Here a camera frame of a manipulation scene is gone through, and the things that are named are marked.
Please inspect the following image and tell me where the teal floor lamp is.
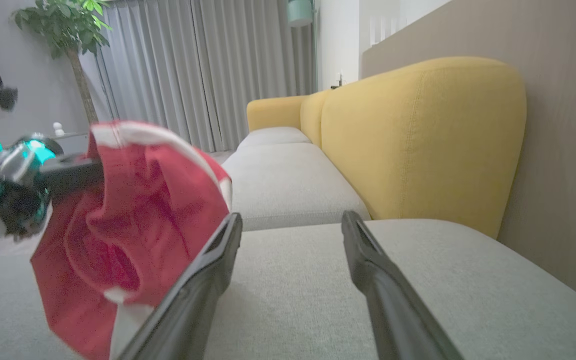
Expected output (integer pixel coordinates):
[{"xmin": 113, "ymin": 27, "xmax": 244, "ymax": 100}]
[{"xmin": 286, "ymin": 0, "xmax": 320, "ymax": 95}]

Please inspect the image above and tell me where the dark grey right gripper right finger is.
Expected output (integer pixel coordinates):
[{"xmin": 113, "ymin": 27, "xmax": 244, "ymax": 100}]
[{"xmin": 341, "ymin": 210, "xmax": 465, "ymax": 360}]

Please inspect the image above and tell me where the green leafy indoor tree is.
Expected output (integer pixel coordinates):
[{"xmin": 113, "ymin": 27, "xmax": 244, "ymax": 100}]
[{"xmin": 10, "ymin": 0, "xmax": 115, "ymax": 126}]

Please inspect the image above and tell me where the yellow and grey fabric sofa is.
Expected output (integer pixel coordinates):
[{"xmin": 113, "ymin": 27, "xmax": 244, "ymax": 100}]
[{"xmin": 221, "ymin": 56, "xmax": 528, "ymax": 240}]

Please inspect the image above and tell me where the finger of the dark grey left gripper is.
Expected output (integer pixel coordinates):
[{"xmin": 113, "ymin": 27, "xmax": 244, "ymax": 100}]
[{"xmin": 39, "ymin": 154, "xmax": 105, "ymax": 199}]

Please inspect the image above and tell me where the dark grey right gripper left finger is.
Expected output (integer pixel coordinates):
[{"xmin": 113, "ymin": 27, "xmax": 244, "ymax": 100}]
[{"xmin": 118, "ymin": 212, "xmax": 244, "ymax": 360}]

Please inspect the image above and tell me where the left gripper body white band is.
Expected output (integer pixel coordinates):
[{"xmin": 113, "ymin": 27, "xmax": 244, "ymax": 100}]
[{"xmin": 0, "ymin": 132, "xmax": 65, "ymax": 242}]

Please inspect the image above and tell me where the beige and teal TV cabinet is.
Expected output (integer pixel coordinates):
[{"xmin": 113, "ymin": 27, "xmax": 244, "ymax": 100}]
[{"xmin": 43, "ymin": 131, "xmax": 92, "ymax": 157}]

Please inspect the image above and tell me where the red garment with white sleeves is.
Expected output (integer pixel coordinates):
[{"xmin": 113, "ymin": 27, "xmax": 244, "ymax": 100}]
[{"xmin": 30, "ymin": 120, "xmax": 234, "ymax": 360}]

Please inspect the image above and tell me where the grey pleated curtain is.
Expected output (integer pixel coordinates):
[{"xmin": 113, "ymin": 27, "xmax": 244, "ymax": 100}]
[{"xmin": 79, "ymin": 0, "xmax": 319, "ymax": 153}]

